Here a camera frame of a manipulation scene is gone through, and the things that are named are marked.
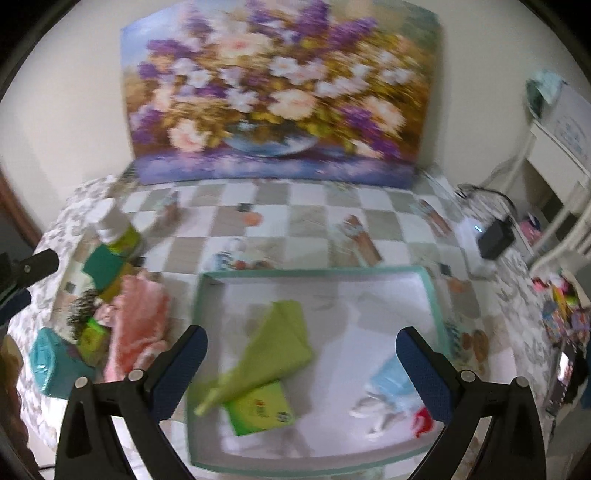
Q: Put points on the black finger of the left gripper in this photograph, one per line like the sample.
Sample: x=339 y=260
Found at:
x=18 y=276

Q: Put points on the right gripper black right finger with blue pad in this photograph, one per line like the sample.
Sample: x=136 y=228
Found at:
x=513 y=447

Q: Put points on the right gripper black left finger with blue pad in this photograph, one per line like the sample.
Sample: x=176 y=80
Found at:
x=89 y=447

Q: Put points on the green yellow sponge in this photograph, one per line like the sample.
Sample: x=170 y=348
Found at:
x=106 y=271

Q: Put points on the pink white fluffy towel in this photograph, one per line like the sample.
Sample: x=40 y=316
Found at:
x=138 y=321

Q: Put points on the teal tissue pack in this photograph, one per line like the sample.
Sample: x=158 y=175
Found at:
x=56 y=364

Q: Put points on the small green box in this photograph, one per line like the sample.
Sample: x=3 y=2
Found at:
x=93 y=343

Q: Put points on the white bottle green label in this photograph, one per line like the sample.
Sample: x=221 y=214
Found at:
x=114 y=229

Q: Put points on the light blue cloth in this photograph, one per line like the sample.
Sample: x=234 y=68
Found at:
x=391 y=397

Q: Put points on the green tissue pack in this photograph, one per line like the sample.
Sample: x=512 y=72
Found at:
x=262 y=409

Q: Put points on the black power adapter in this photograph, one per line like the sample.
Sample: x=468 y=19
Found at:
x=496 y=238

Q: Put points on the green cloth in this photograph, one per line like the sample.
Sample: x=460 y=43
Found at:
x=278 y=348

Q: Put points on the white power strip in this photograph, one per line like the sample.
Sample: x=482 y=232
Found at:
x=468 y=231

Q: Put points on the white teal-rimmed tray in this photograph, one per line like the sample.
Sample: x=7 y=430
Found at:
x=353 y=318

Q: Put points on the checkered patterned tablecloth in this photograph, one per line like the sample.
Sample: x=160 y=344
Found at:
x=295 y=225

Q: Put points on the white chair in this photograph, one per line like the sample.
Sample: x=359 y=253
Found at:
x=558 y=149

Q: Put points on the floral canvas painting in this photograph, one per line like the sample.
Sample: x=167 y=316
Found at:
x=310 y=90

